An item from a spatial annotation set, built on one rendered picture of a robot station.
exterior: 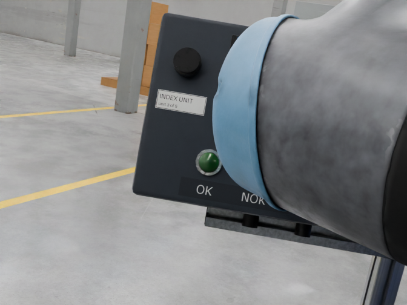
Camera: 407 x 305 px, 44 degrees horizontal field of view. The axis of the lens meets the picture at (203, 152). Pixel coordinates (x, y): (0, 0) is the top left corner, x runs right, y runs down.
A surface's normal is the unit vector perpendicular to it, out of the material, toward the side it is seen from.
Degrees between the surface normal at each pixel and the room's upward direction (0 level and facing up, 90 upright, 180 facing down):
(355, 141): 89
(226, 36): 75
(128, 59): 90
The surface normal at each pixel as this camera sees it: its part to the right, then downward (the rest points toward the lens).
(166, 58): -0.02, -0.04
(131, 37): -0.48, 0.13
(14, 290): 0.16, -0.96
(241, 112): -0.77, 0.04
